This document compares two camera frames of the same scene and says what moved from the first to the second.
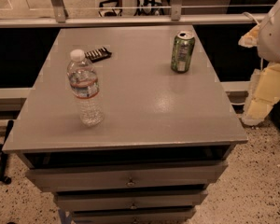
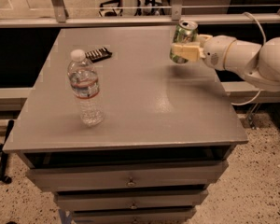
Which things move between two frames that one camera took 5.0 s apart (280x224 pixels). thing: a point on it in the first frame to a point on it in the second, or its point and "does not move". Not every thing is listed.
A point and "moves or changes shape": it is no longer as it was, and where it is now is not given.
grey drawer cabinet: x=165 y=138 does not move
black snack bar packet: x=98 y=54 does not move
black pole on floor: x=3 y=156 does not move
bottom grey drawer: x=168 y=216 does not move
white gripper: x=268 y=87 to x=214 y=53
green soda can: x=182 y=50 moves or changes shape
